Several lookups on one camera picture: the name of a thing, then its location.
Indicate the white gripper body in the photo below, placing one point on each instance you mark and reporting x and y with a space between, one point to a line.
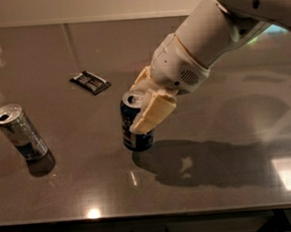
174 66

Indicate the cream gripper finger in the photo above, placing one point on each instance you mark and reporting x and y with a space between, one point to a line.
157 106
143 81

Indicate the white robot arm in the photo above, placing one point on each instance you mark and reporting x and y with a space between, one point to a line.
217 26

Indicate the silver redbull can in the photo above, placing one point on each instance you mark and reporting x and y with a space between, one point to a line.
17 127

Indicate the dark snack packet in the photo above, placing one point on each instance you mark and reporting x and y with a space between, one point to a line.
90 82

